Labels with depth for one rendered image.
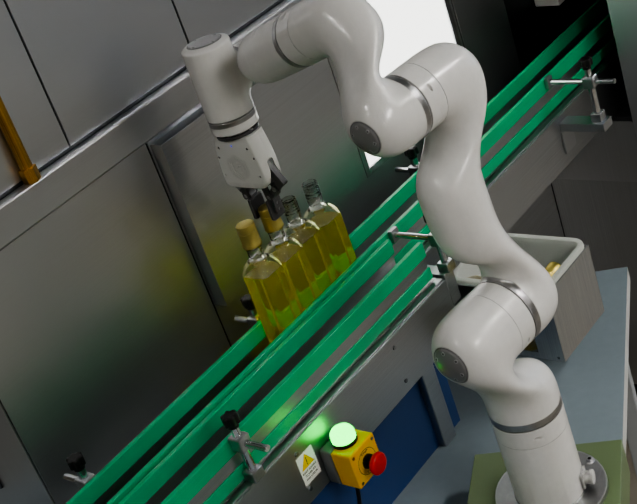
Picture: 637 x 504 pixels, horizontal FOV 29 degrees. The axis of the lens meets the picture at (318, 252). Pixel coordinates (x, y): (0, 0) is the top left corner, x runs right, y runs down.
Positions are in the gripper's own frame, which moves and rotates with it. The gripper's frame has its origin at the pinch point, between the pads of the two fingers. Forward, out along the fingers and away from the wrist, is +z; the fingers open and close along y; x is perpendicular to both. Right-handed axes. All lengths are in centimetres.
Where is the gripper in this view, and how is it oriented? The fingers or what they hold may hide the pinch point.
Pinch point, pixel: (266, 206)
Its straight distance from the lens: 220.0
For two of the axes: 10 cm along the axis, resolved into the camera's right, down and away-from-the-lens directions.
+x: 5.8, -5.4, 6.0
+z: 3.1, 8.4, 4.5
